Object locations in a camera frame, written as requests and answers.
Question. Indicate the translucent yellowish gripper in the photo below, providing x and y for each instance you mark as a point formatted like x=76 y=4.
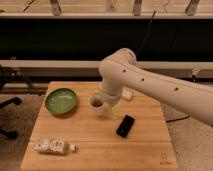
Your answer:
x=114 y=112

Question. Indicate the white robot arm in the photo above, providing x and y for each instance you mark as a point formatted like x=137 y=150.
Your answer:
x=119 y=70

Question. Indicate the black smartphone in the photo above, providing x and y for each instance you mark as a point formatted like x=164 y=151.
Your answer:
x=125 y=126

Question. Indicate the white paper cup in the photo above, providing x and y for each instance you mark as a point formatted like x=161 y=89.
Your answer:
x=97 y=105

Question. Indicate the green bowl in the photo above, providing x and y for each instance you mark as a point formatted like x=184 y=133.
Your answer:
x=60 y=101

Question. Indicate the crushed plastic water bottle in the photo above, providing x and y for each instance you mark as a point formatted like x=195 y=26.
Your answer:
x=54 y=146

